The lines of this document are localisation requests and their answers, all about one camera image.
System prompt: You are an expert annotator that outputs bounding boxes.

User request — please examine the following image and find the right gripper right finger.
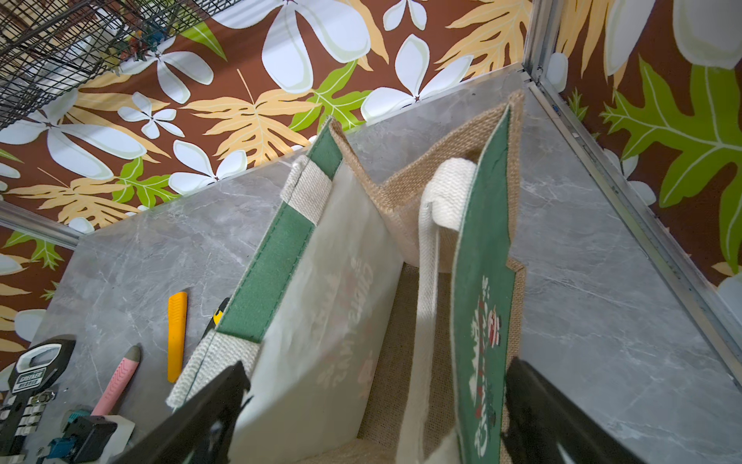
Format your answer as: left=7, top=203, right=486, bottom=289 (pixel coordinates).
left=500, top=358, right=643, bottom=464

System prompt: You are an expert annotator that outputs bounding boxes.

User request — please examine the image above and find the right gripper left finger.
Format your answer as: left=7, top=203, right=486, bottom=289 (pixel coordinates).
left=115, top=362, right=250, bottom=464

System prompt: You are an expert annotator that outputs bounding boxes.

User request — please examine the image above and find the green burlap Christmas tote bag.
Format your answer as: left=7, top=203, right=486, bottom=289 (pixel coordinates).
left=166, top=91, right=526, bottom=463

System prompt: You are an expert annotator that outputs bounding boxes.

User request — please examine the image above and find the black yellow snap knife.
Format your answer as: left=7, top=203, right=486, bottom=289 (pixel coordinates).
left=202, top=297, right=230, bottom=338

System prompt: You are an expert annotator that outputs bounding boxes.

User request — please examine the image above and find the orange utility knife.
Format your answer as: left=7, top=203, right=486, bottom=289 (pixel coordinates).
left=167, top=292, right=187, bottom=384

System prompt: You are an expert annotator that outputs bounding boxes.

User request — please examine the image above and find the teal utility knife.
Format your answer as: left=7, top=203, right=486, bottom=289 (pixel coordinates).
left=34, top=409, right=137, bottom=464

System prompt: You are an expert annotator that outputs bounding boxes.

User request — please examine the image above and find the black socket set rail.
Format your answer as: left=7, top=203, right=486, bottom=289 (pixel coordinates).
left=1, top=334, right=77, bottom=463

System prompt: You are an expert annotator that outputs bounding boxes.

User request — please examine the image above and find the black wire basket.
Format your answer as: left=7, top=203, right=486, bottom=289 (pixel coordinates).
left=1, top=0, right=233, bottom=128

